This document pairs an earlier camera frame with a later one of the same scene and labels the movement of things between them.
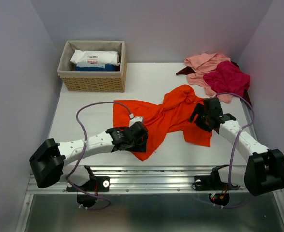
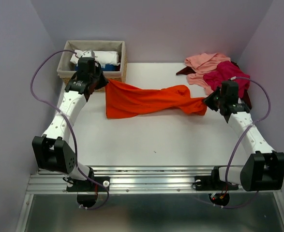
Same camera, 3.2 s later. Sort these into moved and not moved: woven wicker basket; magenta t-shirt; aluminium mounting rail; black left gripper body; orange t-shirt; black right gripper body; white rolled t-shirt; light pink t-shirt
Moved: black left gripper body; black right gripper body; orange t-shirt
Not moved: light pink t-shirt; aluminium mounting rail; magenta t-shirt; woven wicker basket; white rolled t-shirt
